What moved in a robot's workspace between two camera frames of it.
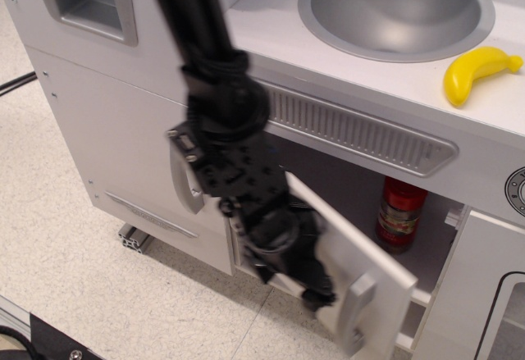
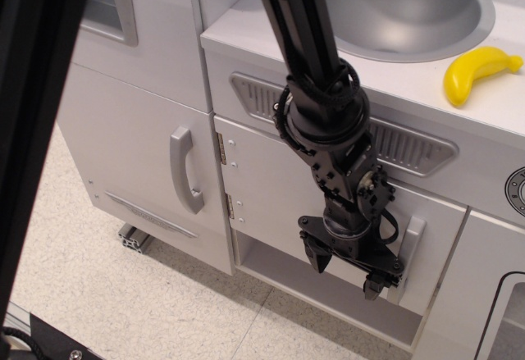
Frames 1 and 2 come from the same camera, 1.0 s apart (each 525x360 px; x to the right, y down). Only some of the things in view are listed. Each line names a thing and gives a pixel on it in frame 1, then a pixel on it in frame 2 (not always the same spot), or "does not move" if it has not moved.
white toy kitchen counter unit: [398, 94] does not move
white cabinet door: [343, 253] to [271, 189]
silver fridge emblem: [140, 211] does not move
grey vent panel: [358, 133] does not move
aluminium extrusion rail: [136, 239] does not move
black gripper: [284, 246] to [367, 250]
